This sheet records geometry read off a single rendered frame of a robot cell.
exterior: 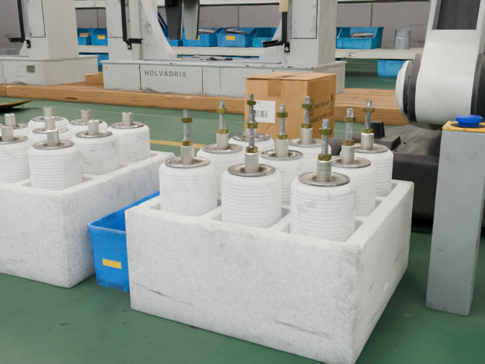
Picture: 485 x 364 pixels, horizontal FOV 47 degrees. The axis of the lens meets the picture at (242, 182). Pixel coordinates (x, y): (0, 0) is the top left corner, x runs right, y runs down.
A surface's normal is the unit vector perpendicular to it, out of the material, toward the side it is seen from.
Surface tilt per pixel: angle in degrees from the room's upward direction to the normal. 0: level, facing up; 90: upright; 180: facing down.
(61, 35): 90
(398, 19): 90
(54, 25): 90
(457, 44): 54
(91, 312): 0
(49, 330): 0
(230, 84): 90
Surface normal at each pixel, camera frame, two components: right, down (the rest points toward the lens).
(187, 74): -0.46, 0.24
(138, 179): 0.91, 0.11
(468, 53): -0.35, -0.44
